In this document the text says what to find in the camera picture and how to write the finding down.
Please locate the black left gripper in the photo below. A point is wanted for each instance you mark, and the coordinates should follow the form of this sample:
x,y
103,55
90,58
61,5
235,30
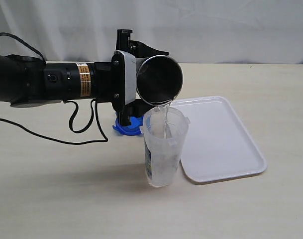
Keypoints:
x,y
109,77

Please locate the stainless steel cup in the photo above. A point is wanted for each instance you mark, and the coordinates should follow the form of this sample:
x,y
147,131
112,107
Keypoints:
x,y
159,79

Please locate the blue plastic container lid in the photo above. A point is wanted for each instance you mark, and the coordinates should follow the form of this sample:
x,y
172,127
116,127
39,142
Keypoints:
x,y
130,130

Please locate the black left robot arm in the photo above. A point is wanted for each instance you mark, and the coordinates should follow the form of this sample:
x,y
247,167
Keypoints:
x,y
27,81

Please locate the clear plastic container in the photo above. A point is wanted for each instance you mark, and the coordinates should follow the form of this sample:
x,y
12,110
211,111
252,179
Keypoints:
x,y
164,130

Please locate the white backdrop curtain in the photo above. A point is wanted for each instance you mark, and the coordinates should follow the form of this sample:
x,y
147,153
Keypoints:
x,y
192,31

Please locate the white plastic tray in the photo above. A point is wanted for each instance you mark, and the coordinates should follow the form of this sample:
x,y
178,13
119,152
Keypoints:
x,y
218,146

